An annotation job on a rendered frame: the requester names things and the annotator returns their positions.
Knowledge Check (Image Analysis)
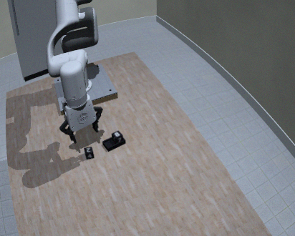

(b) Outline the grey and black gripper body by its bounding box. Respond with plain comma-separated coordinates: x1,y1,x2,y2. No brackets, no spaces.
64,94,97,132

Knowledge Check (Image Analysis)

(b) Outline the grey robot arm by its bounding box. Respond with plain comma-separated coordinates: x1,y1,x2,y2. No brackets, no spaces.
47,0,99,107

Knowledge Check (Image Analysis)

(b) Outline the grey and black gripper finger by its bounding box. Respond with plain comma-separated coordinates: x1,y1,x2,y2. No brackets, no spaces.
92,107,103,132
59,119,76,144

